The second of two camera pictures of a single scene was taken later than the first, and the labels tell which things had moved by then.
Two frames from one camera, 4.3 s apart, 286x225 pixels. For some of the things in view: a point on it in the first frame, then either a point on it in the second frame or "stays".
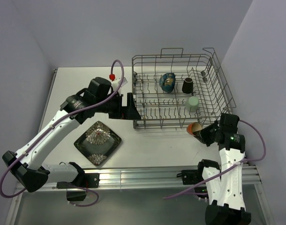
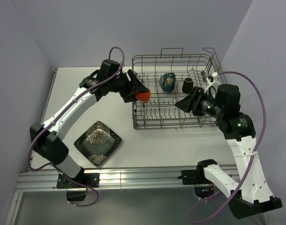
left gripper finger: [131, 112] to [139, 86]
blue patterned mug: [167, 81] stays
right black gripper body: [214, 128] to [205, 104]
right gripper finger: [202, 135] to [186, 103]
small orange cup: [192, 128] to [144, 96]
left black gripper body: [113, 107] to [125, 87]
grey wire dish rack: [173, 90] stays
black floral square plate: [97, 142] stays
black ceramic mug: [187, 86] stays
